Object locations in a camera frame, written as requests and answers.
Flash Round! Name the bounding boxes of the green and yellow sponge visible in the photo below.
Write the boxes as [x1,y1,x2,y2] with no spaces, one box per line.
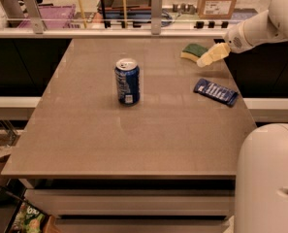
[180,44,208,62]

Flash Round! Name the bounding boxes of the cardboard box with label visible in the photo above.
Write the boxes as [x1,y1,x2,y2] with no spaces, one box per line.
[197,0,237,19]

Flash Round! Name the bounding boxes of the purple plastic crate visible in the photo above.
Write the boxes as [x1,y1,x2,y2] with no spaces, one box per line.
[16,4,77,30]

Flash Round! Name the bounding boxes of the left metal railing post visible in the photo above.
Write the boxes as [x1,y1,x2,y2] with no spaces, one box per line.
[23,0,46,34]

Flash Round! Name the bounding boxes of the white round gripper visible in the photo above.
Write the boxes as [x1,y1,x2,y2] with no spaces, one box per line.
[197,24,253,68]

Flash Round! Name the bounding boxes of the lower white drawer front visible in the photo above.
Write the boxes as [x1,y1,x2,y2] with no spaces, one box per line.
[56,219,234,233]

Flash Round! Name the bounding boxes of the blue pepsi can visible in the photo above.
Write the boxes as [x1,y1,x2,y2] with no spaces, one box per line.
[114,58,141,106]

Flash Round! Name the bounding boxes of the white drawer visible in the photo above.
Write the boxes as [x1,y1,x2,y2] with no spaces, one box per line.
[25,189,235,216]
[56,219,234,233]

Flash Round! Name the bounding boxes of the green chip bag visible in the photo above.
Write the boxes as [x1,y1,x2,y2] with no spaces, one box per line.
[10,203,47,233]

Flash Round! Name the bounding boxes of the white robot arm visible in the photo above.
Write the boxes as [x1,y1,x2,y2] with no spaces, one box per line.
[224,0,288,233]

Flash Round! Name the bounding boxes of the blue snack bar wrapper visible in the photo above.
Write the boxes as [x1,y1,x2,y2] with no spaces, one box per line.
[193,79,239,107]

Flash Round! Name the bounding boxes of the upper white drawer front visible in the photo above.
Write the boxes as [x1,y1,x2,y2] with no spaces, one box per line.
[25,189,235,216]

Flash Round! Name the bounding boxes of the middle metal railing post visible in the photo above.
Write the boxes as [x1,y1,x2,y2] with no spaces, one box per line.
[151,0,162,35]

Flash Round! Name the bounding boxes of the metal railing post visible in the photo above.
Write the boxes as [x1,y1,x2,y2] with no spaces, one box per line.
[23,0,46,34]
[151,0,162,35]

